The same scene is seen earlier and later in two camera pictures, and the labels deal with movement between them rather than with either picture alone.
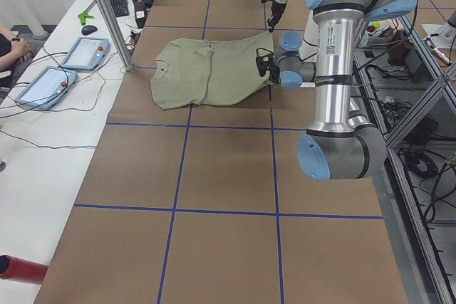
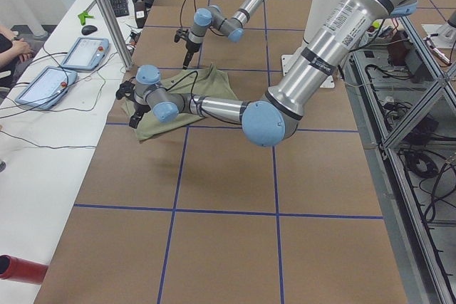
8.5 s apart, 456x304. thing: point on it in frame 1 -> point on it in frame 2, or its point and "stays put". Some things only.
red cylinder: x=16 y=268 stays put
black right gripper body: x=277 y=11 -> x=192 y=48
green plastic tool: x=83 y=16 stays put
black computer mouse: x=88 y=30 stays put
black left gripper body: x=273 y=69 -> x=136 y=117
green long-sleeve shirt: x=199 y=72 -> x=209 y=82
